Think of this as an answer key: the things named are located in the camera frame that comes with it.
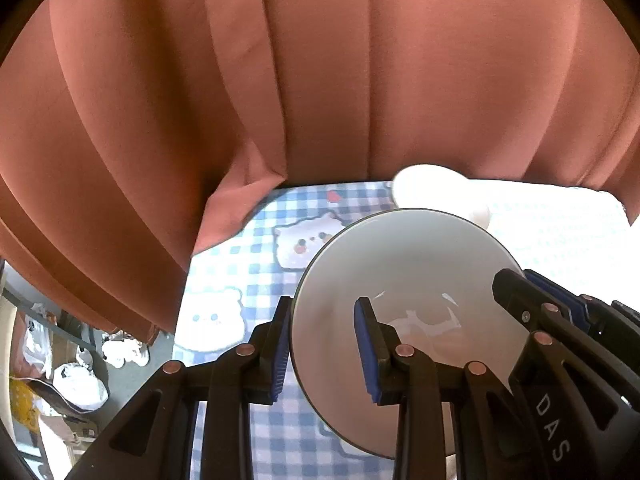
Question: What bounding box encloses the blue-patterned bowl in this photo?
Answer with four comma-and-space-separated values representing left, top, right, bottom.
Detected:
291, 209, 527, 458
390, 165, 490, 230

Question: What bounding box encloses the blue checkered bear tablecloth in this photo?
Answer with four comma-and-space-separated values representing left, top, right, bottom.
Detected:
172, 181, 393, 479

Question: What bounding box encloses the orange pleated curtain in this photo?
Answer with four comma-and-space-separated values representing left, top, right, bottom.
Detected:
1, 0, 639, 341

